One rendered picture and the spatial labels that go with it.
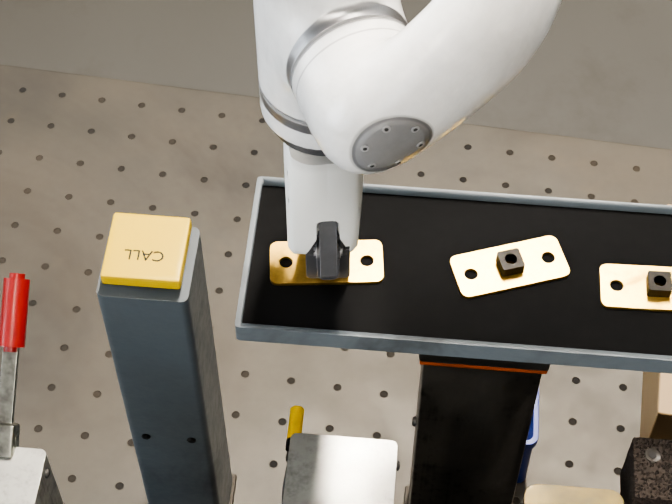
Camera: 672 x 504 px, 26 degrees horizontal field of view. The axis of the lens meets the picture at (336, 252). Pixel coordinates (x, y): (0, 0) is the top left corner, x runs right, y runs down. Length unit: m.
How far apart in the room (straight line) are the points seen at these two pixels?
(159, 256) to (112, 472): 0.47
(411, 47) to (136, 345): 0.46
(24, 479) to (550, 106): 1.78
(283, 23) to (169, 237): 0.32
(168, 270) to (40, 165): 0.69
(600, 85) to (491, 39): 2.01
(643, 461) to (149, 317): 0.38
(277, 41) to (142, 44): 2.00
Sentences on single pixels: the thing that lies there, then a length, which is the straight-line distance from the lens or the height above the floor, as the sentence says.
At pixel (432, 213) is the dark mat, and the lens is 1.11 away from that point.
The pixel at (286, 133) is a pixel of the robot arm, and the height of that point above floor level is 1.35.
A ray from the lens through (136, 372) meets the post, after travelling 1.19.
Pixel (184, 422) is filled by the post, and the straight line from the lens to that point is 1.26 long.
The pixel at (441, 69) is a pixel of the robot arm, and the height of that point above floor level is 1.48.
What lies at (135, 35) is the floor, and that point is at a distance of 2.85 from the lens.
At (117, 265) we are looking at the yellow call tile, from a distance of 1.09.
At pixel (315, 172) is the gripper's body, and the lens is 0.92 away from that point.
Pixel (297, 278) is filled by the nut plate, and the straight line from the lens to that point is 1.07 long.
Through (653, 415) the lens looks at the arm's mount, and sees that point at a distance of 1.47.
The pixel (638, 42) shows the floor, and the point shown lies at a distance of 2.87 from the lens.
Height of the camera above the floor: 2.05
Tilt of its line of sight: 55 degrees down
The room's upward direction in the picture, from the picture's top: straight up
